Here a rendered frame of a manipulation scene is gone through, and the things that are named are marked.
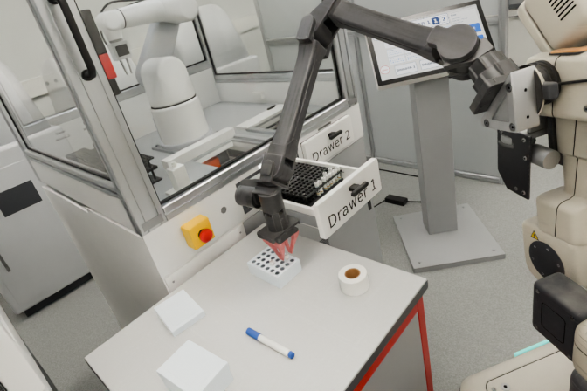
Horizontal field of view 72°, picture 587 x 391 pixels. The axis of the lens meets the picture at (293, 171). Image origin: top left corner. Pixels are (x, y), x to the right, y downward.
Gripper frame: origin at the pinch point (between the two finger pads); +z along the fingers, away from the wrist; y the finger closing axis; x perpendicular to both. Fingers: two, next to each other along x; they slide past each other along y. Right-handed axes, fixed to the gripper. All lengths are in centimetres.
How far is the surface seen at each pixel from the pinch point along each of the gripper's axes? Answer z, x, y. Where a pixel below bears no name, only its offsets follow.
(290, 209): -6.2, -6.5, -10.3
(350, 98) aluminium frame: -17, -29, -73
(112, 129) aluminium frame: -42, -27, 21
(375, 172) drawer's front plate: -8.1, 5.7, -35.7
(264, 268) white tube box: 1.5, -2.5, 6.2
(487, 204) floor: 80, -10, -162
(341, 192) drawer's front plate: -10.2, 6.2, -19.2
